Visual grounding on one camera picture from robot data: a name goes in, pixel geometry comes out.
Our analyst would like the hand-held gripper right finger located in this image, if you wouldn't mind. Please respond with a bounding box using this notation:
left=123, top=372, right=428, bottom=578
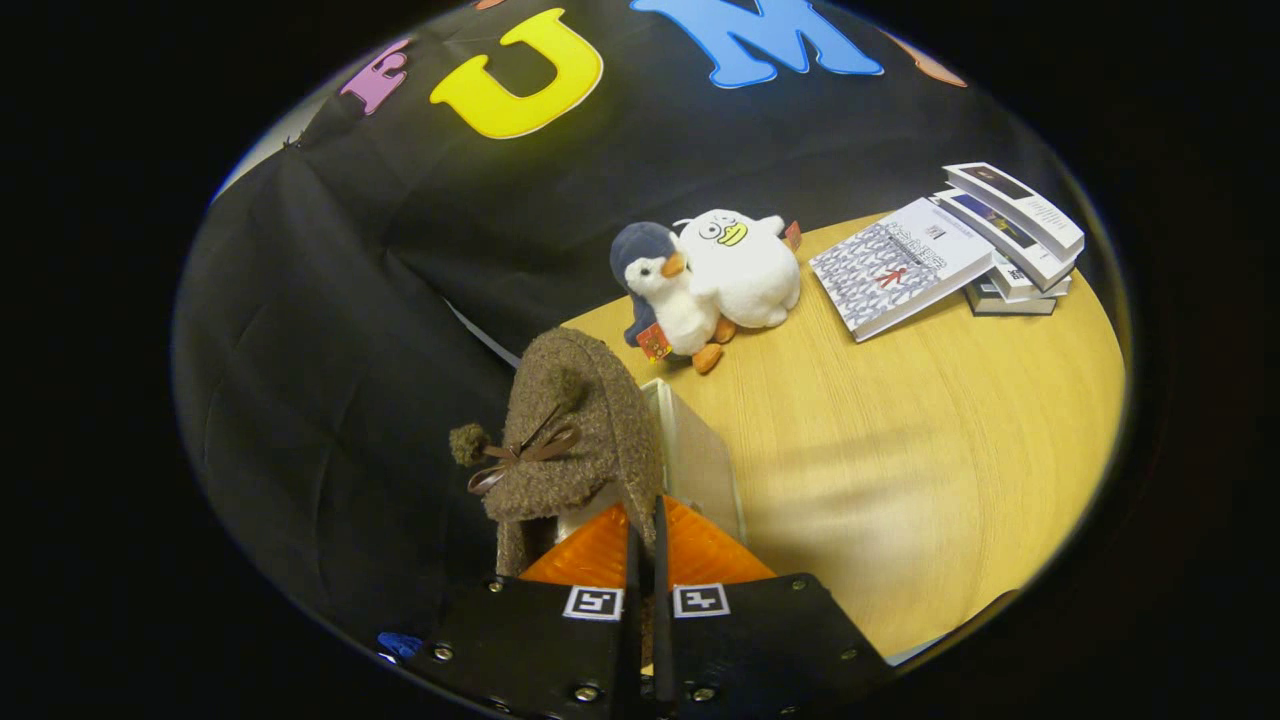
left=652, top=497, right=891, bottom=720

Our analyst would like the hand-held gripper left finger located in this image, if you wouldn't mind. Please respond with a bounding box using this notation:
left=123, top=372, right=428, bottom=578
left=425, top=500, right=651, bottom=720

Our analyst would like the beige fabric storage box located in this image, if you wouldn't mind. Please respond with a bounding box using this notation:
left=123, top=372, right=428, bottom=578
left=640, top=378, right=749, bottom=546

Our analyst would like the brown fuzzy shoe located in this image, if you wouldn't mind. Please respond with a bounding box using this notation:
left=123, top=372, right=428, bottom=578
left=448, top=327, right=666, bottom=581

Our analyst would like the penguin plush toy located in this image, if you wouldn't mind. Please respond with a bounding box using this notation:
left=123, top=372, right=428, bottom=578
left=610, top=222, right=739, bottom=376

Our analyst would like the white duck plush toy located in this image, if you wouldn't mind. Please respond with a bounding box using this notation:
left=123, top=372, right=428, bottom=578
left=672, top=208, right=804, bottom=331

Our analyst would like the patterned cover book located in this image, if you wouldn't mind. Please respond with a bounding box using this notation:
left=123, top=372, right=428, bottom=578
left=808, top=197, right=997, bottom=344

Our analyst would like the white paperback book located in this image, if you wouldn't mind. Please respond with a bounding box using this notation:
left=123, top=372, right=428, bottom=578
left=985, top=255, right=1071, bottom=303

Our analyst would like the white book blue photo cover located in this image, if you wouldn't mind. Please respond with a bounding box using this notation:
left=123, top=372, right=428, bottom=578
left=930, top=188, right=1076, bottom=293

